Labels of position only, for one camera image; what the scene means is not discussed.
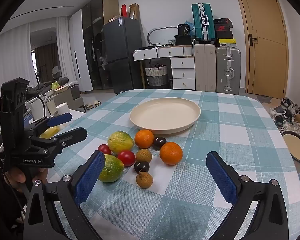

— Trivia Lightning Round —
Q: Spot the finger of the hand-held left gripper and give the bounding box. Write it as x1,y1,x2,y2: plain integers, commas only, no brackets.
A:
25,112,73,133
30,127,88,150

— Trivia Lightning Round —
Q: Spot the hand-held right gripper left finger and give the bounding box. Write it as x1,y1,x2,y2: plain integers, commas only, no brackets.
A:
22,150,108,240

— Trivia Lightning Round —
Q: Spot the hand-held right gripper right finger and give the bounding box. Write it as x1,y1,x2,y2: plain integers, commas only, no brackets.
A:
206,151,289,240

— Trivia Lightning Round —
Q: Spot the yellow green round fruit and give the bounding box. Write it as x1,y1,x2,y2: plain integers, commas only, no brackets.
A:
98,154,125,183
107,131,135,155

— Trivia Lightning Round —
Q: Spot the red tomato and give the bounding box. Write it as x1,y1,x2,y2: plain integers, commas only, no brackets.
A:
117,150,136,167
98,144,112,155

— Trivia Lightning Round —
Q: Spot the dark purple round fruit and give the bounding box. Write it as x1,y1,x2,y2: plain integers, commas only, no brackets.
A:
153,136,167,150
134,161,150,174

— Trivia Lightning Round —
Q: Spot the orange mandarin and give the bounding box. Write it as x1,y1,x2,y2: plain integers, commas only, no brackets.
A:
134,129,155,149
159,142,183,166

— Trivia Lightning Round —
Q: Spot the brown longan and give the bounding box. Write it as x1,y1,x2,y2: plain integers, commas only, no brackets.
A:
136,171,154,189
136,149,153,163

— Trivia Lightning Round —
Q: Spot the cream round plate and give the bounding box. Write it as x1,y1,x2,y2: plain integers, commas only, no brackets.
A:
129,97,201,135

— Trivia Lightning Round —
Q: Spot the person's left hand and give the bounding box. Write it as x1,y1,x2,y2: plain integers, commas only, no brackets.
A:
9,167,49,193

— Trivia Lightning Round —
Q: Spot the yellow sponge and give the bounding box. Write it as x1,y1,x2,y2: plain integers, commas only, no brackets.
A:
40,127,60,139

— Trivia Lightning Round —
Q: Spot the grey side table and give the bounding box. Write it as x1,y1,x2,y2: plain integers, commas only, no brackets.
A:
54,85,87,113

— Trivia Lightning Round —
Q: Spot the teal checked tablecloth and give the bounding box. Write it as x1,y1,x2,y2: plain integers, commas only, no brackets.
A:
47,89,300,240

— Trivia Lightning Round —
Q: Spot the brown curtain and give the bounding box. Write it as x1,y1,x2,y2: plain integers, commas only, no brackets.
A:
35,44,59,80

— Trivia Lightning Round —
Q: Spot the white curtain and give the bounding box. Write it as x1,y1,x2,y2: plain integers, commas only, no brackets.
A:
0,15,70,110

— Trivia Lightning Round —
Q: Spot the round black rimmed stool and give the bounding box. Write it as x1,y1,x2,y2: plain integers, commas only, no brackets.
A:
281,131,300,164

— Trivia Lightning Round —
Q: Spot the dark glass wardrobe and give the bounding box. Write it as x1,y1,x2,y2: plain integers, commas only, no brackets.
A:
69,0,119,92

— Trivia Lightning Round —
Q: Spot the pile of shoes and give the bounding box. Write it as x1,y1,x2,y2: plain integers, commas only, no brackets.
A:
269,97,300,135

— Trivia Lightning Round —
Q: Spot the dark grey refrigerator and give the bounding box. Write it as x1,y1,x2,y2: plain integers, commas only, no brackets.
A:
103,17,144,94

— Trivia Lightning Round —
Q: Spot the wicker laundry basket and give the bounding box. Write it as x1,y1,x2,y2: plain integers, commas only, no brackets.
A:
145,65,168,87

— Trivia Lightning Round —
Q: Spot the silver suitcase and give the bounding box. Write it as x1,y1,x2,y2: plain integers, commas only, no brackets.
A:
216,46,241,95

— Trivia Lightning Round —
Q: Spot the beige suitcase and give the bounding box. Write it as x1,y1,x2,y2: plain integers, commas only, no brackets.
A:
194,44,217,92

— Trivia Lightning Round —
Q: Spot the white drawer desk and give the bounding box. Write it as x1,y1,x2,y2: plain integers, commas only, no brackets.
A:
132,45,196,90

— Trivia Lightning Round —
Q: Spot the brown cardboard box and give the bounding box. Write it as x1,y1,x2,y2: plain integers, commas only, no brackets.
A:
129,3,140,20

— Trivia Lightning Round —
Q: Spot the yellow black shoe box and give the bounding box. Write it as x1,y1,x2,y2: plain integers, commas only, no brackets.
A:
218,39,237,47

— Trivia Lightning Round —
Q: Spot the wooden door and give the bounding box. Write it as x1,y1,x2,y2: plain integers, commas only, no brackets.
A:
232,0,289,100

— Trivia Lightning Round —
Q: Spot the plain black shoe box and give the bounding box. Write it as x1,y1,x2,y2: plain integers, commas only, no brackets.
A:
215,31,233,40

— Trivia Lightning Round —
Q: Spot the black storage box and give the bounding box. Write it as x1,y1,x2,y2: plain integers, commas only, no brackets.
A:
174,35,192,46

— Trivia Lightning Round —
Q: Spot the black bucket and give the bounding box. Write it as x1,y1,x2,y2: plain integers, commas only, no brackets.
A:
177,24,191,36

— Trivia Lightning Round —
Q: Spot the blue plastic bag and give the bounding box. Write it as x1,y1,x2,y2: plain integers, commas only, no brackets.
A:
184,19,195,34

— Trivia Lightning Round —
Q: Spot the teal suitcase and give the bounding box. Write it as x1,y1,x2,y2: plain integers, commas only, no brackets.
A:
191,3,215,43

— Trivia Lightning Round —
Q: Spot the black cable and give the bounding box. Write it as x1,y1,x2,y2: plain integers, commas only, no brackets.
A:
30,95,47,119

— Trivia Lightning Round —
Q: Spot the oval metal frame mirror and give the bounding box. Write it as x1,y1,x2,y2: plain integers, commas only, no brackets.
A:
147,26,180,46

